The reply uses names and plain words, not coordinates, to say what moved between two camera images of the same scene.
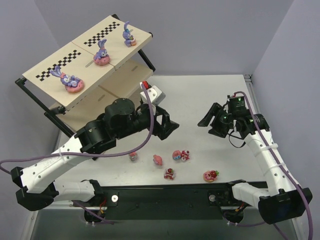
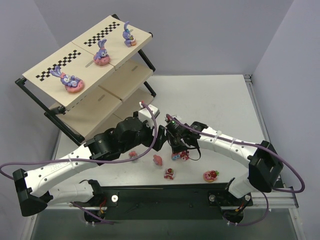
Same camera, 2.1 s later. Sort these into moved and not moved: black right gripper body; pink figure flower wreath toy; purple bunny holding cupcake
Moved: black right gripper body
Not moved: pink figure flower wreath toy; purple bunny holding cupcake
